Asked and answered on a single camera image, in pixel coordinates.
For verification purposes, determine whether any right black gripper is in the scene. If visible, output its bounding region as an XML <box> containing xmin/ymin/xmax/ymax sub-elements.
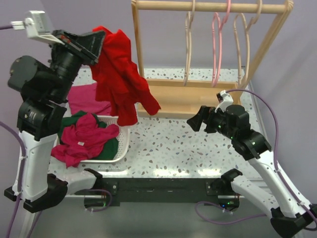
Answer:
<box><xmin>187</xmin><ymin>105</ymin><xmax>236</xmax><ymax>139</ymax></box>

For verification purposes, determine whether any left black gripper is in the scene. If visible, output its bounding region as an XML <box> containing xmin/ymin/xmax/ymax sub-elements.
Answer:
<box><xmin>50</xmin><ymin>28</ymin><xmax>107</xmax><ymax>101</ymax></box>

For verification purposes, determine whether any red t shirt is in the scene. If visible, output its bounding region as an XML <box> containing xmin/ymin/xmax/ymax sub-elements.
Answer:
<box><xmin>90</xmin><ymin>26</ymin><xmax>161</xmax><ymax>126</ymax></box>

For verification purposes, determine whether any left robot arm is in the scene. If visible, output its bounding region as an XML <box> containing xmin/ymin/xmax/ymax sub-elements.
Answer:
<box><xmin>4</xmin><ymin>30</ymin><xmax>106</xmax><ymax>213</ymax></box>

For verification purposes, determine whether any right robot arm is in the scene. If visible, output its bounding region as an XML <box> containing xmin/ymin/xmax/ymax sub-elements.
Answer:
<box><xmin>187</xmin><ymin>105</ymin><xmax>317</xmax><ymax>238</ymax></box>

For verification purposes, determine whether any folded pink t shirt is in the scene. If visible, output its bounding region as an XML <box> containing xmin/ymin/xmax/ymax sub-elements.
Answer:
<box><xmin>67</xmin><ymin>83</ymin><xmax>111</xmax><ymax>116</ymax></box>

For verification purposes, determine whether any dark green t shirt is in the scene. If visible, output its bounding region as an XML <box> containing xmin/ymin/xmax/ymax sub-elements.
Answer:
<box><xmin>57</xmin><ymin>111</ymin><xmax>119</xmax><ymax>160</ymax></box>

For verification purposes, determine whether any crumpled magenta t shirt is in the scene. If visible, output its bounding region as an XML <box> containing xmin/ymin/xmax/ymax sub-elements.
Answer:
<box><xmin>51</xmin><ymin>113</ymin><xmax>119</xmax><ymax>168</ymax></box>

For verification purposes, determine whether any left beige hanger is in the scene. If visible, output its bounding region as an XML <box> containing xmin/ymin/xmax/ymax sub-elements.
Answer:
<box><xmin>183</xmin><ymin>0</ymin><xmax>196</xmax><ymax>86</ymax></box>

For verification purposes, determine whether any beige hanger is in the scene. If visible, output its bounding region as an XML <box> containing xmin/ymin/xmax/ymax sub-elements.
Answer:
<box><xmin>233</xmin><ymin>0</ymin><xmax>263</xmax><ymax>90</ymax></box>
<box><xmin>183</xmin><ymin>0</ymin><xmax>196</xmax><ymax>86</ymax></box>

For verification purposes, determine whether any right beige hanger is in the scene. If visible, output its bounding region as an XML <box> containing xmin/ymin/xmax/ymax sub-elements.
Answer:
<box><xmin>233</xmin><ymin>0</ymin><xmax>263</xmax><ymax>90</ymax></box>

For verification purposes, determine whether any pink hanger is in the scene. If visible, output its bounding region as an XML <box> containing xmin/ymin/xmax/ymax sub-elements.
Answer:
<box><xmin>211</xmin><ymin>0</ymin><xmax>231</xmax><ymax>87</ymax></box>

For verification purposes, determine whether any wooden clothes rack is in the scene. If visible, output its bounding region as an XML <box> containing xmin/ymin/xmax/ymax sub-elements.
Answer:
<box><xmin>131</xmin><ymin>0</ymin><xmax>294</xmax><ymax>119</ymax></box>

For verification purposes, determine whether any white perforated plastic basket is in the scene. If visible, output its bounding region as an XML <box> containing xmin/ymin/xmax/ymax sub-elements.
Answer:
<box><xmin>55</xmin><ymin>115</ymin><xmax>130</xmax><ymax>164</ymax></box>

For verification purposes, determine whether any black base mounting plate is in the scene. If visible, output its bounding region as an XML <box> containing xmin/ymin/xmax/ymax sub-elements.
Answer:
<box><xmin>95</xmin><ymin>178</ymin><xmax>241</xmax><ymax>209</ymax></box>

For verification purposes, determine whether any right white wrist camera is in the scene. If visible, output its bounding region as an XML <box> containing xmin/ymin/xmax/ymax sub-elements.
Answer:
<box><xmin>215</xmin><ymin>90</ymin><xmax>233</xmax><ymax>113</ymax></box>

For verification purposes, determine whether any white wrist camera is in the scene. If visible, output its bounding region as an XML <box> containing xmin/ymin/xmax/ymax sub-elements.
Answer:
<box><xmin>215</xmin><ymin>90</ymin><xmax>233</xmax><ymax>113</ymax></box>
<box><xmin>10</xmin><ymin>10</ymin><xmax>63</xmax><ymax>44</ymax></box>

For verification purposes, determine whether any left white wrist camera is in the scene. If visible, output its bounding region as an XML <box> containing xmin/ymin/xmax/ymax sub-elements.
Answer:
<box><xmin>10</xmin><ymin>10</ymin><xmax>63</xmax><ymax>44</ymax></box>

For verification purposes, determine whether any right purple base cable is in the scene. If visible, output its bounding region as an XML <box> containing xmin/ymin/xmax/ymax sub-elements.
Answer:
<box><xmin>196</xmin><ymin>201</ymin><xmax>268</xmax><ymax>226</ymax></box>

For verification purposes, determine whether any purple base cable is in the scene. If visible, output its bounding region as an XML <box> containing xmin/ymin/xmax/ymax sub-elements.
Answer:
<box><xmin>196</xmin><ymin>201</ymin><xmax>268</xmax><ymax>226</ymax></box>
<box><xmin>85</xmin><ymin>189</ymin><xmax>114</xmax><ymax>213</ymax></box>

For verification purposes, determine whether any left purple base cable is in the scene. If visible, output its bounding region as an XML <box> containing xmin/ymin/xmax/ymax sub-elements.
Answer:
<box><xmin>85</xmin><ymin>189</ymin><xmax>114</xmax><ymax>213</ymax></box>

